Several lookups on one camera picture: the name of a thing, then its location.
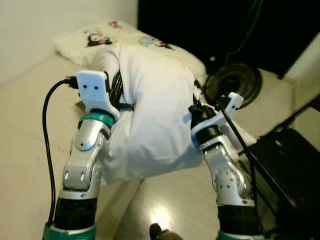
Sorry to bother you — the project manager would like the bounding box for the white pillow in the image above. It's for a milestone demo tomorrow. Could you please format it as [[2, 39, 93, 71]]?
[[82, 43, 257, 185]]

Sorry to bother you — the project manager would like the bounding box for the black folding chair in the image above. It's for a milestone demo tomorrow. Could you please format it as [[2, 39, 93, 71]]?
[[240, 94, 320, 240]]

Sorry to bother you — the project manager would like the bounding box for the cream cartoon print blanket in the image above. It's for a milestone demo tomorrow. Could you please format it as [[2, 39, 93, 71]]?
[[54, 20, 209, 87]]

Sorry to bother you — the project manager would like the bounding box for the black furniture unit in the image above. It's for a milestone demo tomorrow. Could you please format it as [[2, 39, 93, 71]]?
[[137, 0, 320, 79]]

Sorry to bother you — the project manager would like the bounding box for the black robot foot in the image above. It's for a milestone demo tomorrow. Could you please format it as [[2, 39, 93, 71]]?
[[149, 223, 184, 240]]

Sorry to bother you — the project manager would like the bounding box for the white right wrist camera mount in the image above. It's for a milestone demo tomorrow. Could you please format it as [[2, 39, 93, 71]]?
[[190, 92, 245, 146]]

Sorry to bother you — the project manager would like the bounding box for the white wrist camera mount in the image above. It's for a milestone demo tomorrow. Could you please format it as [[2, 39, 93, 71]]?
[[76, 70, 121, 121], [190, 92, 245, 146]]

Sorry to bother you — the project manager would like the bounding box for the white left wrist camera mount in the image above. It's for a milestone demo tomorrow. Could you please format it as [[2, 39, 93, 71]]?
[[76, 70, 121, 121]]

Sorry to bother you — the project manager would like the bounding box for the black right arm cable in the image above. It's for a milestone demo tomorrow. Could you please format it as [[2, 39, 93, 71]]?
[[217, 99, 262, 237]]

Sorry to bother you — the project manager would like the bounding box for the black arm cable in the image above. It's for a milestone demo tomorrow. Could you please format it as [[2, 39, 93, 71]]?
[[217, 99, 262, 237], [42, 75, 79, 227]]

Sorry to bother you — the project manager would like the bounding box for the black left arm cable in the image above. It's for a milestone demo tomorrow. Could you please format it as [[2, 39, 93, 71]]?
[[42, 75, 79, 227]]

